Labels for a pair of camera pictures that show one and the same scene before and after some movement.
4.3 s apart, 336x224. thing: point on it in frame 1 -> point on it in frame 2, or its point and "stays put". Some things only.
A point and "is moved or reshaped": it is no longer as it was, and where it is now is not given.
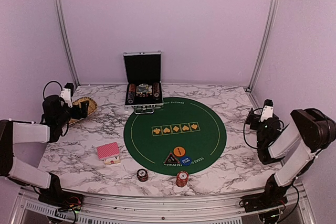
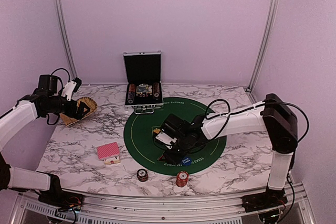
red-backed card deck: [109, 153] stays put
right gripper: [252, 116] -> [173, 159]
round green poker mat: [186, 136] stays put
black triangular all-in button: [171, 160] is moved or reshaped
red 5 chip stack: [182, 178] stays put
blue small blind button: [186, 160] stays put
